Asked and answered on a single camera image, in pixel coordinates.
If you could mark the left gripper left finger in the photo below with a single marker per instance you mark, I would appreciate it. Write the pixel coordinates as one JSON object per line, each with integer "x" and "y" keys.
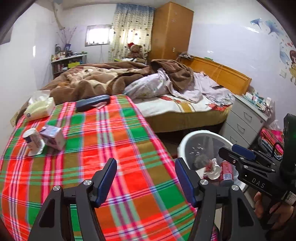
{"x": 54, "y": 222}

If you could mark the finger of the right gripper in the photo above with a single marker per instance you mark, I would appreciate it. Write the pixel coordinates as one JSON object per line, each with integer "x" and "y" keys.
{"x": 254, "y": 156}
{"x": 237, "y": 160}

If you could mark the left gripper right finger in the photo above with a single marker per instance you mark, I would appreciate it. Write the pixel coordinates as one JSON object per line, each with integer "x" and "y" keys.
{"x": 238, "y": 220}

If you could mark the dark red soda can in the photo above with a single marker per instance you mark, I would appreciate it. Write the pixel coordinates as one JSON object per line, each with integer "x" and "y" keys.
{"x": 226, "y": 176}

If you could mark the beige paper bag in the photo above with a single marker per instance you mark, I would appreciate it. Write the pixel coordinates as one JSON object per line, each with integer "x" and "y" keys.
{"x": 212, "y": 171}

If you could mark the white blue yogurt cup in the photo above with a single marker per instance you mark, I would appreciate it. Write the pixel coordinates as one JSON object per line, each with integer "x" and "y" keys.
{"x": 34, "y": 141}

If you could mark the purple milk carton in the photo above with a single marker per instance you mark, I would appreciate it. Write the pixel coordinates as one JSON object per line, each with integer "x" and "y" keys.
{"x": 53, "y": 137}

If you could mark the clear plastic cola bottle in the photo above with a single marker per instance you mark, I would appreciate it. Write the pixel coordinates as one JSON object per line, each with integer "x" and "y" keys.
{"x": 198, "y": 145}

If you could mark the red cartoon milk can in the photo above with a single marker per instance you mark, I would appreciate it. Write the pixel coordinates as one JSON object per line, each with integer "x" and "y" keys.
{"x": 202, "y": 161}

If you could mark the white round trash bin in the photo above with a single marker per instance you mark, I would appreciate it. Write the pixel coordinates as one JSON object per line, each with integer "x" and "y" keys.
{"x": 227, "y": 144}

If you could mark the person right hand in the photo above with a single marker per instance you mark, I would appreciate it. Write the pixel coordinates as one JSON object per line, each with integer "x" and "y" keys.
{"x": 282, "y": 212}

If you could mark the grey bedside drawer cabinet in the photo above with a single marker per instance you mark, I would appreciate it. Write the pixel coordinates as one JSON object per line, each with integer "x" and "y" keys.
{"x": 244, "y": 122}

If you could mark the pink striped bag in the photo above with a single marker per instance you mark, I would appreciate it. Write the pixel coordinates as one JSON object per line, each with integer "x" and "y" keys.
{"x": 271, "y": 141}

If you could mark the wooden headboard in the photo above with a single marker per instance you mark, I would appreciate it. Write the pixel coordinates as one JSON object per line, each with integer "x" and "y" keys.
{"x": 231, "y": 79}

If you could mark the pale pink crumpled sheet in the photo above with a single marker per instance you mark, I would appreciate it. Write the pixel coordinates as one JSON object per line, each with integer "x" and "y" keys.
{"x": 202, "y": 86}

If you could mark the yellow bed mattress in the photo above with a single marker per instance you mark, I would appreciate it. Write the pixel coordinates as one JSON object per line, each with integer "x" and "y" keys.
{"x": 167, "y": 113}

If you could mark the plaid red green blanket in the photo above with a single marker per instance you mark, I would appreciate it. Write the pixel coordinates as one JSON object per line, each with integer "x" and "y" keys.
{"x": 145, "y": 201}

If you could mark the white floral pillow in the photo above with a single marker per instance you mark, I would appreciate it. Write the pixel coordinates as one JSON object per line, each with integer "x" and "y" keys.
{"x": 150, "y": 86}

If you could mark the green white tissue pack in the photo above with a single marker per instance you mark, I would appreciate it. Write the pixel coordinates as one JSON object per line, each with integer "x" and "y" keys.
{"x": 40, "y": 105}

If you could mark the dark blue glasses case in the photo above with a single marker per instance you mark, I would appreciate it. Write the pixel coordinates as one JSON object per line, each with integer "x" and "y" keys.
{"x": 93, "y": 102}

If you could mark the brown teddy bear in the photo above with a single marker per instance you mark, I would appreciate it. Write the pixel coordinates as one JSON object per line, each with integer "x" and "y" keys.
{"x": 135, "y": 53}

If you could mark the wooden wardrobe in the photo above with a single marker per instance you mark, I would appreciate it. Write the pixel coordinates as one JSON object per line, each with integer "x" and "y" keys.
{"x": 171, "y": 31}

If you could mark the brown fleece blanket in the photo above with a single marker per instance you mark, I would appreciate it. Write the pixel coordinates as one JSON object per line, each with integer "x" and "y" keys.
{"x": 111, "y": 78}

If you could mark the cluttered white shelf unit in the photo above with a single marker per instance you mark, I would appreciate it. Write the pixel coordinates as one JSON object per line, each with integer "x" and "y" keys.
{"x": 65, "y": 59}

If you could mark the patterned window curtain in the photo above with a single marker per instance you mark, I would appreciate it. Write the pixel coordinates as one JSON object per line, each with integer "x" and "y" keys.
{"x": 132, "y": 23}

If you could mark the decorative branch vase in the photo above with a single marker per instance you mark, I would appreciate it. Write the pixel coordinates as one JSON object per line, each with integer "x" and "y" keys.
{"x": 66, "y": 35}

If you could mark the small bright window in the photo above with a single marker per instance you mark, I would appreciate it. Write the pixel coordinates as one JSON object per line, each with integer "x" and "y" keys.
{"x": 98, "y": 35}

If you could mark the cartoon wall stickers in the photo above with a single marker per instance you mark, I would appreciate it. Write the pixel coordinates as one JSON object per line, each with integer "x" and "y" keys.
{"x": 285, "y": 45}

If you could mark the wall power socket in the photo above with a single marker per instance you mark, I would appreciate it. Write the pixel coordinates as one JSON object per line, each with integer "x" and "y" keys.
{"x": 13, "y": 120}

